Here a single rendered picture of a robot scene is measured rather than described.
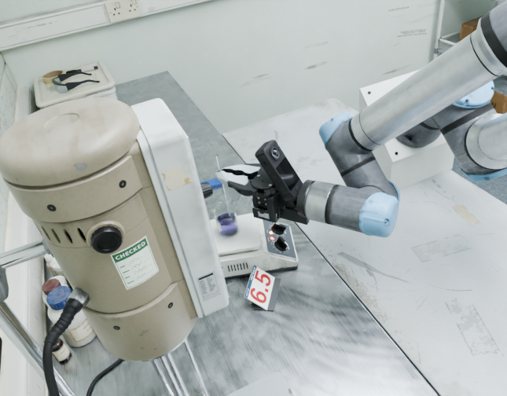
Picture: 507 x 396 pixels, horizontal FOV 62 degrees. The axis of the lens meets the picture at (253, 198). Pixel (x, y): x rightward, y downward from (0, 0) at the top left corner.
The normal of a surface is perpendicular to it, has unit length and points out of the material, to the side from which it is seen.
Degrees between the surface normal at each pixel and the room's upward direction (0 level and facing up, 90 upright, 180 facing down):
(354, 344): 0
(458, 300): 0
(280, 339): 0
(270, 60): 90
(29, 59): 90
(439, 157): 90
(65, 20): 90
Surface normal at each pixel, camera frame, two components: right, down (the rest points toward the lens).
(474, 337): -0.13, -0.79
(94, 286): -0.15, 0.62
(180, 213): 0.40, 0.52
